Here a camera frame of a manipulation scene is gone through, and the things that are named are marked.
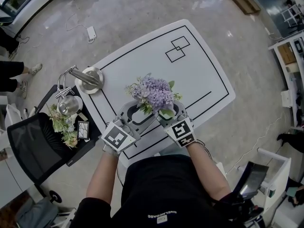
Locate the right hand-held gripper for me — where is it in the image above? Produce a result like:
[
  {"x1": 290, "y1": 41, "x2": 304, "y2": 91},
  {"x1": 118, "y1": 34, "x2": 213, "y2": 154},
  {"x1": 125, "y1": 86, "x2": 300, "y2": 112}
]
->
[{"x1": 156, "y1": 101, "x2": 197, "y2": 149}]

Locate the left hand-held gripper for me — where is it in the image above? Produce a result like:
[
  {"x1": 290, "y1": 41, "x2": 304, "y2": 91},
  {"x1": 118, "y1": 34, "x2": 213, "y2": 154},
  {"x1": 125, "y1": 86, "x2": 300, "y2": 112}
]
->
[{"x1": 101, "y1": 100, "x2": 159, "y2": 157}]

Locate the purple hydrangea flowers bouquet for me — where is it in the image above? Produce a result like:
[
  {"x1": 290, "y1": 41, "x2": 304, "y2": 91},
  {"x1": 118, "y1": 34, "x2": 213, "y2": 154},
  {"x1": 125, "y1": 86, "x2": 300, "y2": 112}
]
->
[{"x1": 124, "y1": 73, "x2": 183, "y2": 118}]

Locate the silver metal vase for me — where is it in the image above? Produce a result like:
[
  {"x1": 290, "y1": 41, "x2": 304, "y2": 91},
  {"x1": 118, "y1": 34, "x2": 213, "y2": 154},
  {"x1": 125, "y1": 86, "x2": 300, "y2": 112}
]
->
[{"x1": 68, "y1": 66, "x2": 105, "y2": 95}]

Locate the person's right forearm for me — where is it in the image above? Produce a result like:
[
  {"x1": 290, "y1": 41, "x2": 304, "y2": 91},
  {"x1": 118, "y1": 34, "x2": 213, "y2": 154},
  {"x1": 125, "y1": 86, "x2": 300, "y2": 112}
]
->
[{"x1": 186, "y1": 140, "x2": 232, "y2": 200}]

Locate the person's left forearm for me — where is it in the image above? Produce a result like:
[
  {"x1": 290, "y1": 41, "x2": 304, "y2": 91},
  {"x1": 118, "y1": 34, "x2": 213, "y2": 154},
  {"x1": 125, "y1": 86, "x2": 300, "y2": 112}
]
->
[{"x1": 85, "y1": 148, "x2": 119, "y2": 201}]

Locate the silver metal cup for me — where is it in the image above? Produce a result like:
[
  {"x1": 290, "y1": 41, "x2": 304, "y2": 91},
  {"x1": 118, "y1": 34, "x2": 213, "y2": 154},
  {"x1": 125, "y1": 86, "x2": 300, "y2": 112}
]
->
[{"x1": 57, "y1": 95, "x2": 80, "y2": 116}]

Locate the pale green flower bunch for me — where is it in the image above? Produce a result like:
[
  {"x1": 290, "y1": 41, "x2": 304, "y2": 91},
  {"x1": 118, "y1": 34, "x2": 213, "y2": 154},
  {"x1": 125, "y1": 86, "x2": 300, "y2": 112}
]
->
[{"x1": 46, "y1": 103, "x2": 80, "y2": 149}]

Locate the person's black shirt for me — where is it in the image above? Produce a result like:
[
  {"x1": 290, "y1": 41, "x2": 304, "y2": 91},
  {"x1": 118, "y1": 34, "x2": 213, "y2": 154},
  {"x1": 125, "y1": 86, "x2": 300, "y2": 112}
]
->
[{"x1": 76, "y1": 154, "x2": 238, "y2": 228}]

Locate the white power adapter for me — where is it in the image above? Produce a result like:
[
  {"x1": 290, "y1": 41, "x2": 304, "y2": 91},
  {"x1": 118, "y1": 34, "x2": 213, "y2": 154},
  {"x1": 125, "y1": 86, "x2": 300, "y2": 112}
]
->
[{"x1": 86, "y1": 26, "x2": 98, "y2": 44}]

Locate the dark tablet screen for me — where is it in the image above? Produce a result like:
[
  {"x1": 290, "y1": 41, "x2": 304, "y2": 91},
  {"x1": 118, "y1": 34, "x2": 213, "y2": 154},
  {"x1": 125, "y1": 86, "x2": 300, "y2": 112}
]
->
[{"x1": 231, "y1": 161, "x2": 270, "y2": 199}]

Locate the black mesh office chair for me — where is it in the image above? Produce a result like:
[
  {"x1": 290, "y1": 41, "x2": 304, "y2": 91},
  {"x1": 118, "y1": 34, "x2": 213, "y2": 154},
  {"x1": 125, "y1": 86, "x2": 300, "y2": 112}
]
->
[{"x1": 6, "y1": 84, "x2": 102, "y2": 204}]

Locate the white side table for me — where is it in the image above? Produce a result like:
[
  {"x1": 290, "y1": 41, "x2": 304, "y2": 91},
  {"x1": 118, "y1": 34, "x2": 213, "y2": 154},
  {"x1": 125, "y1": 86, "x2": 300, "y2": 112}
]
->
[{"x1": 257, "y1": 148, "x2": 292, "y2": 199}]

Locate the white bag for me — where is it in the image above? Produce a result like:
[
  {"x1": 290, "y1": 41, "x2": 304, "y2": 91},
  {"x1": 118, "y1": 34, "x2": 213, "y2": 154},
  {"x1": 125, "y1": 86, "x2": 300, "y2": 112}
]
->
[{"x1": 4, "y1": 103, "x2": 29, "y2": 130}]

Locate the white shelf unit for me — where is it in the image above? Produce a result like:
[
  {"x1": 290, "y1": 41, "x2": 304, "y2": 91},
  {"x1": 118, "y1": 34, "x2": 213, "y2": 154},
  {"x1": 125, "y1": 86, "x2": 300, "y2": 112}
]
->
[{"x1": 268, "y1": 33, "x2": 304, "y2": 128}]

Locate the grey cloth bag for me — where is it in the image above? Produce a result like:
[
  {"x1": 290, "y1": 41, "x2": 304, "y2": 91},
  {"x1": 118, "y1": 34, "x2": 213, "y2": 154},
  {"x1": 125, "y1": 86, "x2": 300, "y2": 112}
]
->
[{"x1": 16, "y1": 198, "x2": 60, "y2": 228}]

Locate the black picture frame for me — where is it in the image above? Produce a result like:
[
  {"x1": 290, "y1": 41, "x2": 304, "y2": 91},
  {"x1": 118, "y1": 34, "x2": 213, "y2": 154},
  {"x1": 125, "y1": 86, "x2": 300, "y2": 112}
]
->
[{"x1": 76, "y1": 120, "x2": 90, "y2": 141}]

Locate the white floor cable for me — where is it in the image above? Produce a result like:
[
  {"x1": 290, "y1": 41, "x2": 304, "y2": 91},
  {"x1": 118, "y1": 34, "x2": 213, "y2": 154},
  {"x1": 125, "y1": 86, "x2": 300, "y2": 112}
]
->
[{"x1": 65, "y1": 13, "x2": 88, "y2": 32}]

